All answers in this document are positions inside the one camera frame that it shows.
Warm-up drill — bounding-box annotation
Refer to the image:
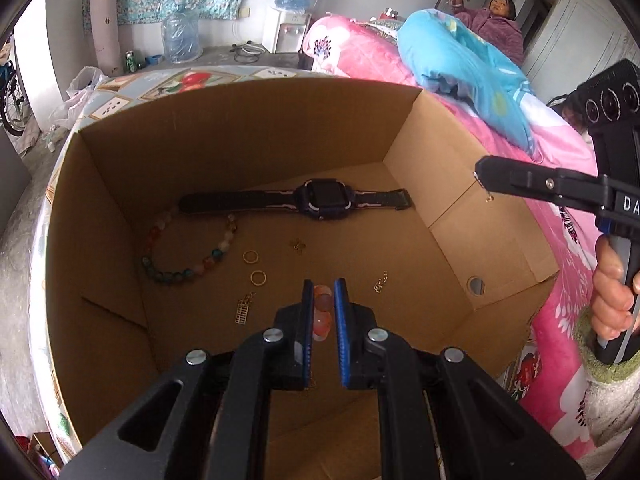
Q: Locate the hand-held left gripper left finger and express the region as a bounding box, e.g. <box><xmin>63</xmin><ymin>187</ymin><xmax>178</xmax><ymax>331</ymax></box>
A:
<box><xmin>60</xmin><ymin>280</ymin><xmax>316</xmax><ymax>480</ymax></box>

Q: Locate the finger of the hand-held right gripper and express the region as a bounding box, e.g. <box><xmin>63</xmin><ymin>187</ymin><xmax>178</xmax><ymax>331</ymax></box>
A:
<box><xmin>474</xmin><ymin>155</ymin><xmax>610</xmax><ymax>211</ymax></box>

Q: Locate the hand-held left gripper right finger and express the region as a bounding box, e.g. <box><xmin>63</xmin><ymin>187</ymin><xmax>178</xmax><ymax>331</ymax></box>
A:
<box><xmin>334</xmin><ymin>279</ymin><xmax>586</xmax><ymax>480</ymax></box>

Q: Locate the pink beaded bracelet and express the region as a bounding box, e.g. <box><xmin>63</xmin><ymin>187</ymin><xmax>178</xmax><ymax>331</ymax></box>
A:
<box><xmin>313</xmin><ymin>284</ymin><xmax>334</xmax><ymax>344</ymax></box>

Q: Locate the gold abacus pendant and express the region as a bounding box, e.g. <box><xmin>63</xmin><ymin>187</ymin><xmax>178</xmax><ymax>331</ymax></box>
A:
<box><xmin>232</xmin><ymin>292</ymin><xmax>256</xmax><ymax>327</ymax></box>

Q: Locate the purple and pink smartwatch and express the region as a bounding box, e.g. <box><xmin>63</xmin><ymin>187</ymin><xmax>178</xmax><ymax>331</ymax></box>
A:
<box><xmin>179</xmin><ymin>179</ymin><xmax>413</xmax><ymax>221</ymax></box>

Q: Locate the brown cardboard box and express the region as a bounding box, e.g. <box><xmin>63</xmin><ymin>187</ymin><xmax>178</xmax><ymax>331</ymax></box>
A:
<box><xmin>45</xmin><ymin>77</ymin><xmax>561</xmax><ymax>480</ymax></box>

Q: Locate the person's right forearm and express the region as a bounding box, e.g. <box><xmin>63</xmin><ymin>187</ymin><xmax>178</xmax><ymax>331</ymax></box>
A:
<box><xmin>572</xmin><ymin>307</ymin><xmax>640</xmax><ymax>466</ymax></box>

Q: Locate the person's right hand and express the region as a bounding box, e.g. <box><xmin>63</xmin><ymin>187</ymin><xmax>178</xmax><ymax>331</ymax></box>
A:
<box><xmin>591</xmin><ymin>234</ymin><xmax>640</xmax><ymax>343</ymax></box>

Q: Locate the white wardrobe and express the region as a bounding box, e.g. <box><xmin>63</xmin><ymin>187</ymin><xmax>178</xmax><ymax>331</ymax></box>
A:
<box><xmin>520</xmin><ymin>0</ymin><xmax>640</xmax><ymax>101</ymax></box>

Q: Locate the light blue blanket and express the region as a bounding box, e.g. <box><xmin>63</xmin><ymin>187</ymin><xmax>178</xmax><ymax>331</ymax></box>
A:
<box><xmin>397</xmin><ymin>8</ymin><xmax>538</xmax><ymax>156</ymax></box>

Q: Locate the pink blanket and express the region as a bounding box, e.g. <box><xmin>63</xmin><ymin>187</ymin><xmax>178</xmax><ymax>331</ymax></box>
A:
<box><xmin>300</xmin><ymin>15</ymin><xmax>616</xmax><ymax>461</ymax></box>

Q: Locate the white water dispenser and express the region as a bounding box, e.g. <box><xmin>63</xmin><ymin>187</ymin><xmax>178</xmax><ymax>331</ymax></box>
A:
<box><xmin>262</xmin><ymin>5</ymin><xmax>313</xmax><ymax>54</ymax></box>

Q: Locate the empty blue water jug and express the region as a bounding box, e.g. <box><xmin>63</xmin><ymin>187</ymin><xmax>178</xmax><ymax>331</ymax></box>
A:
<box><xmin>162</xmin><ymin>4</ymin><xmax>205</xmax><ymax>65</ymax></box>

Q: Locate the white plastic bag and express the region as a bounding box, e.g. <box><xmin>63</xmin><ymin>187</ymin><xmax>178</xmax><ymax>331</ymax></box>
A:
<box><xmin>50</xmin><ymin>66</ymin><xmax>108</xmax><ymax>131</ymax></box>

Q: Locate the white rolled board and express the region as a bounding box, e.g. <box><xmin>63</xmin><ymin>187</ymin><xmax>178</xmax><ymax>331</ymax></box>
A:
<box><xmin>89</xmin><ymin>0</ymin><xmax>125</xmax><ymax>77</ymax></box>

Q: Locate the multicoloured beaded bracelet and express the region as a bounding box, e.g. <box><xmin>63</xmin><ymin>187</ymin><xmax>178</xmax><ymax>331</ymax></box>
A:
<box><xmin>141</xmin><ymin>209</ymin><xmax>238</xmax><ymax>287</ymax></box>

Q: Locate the black cable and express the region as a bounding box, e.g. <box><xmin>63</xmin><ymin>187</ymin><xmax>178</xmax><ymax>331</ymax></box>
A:
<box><xmin>230</xmin><ymin>40</ymin><xmax>266</xmax><ymax>58</ymax></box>

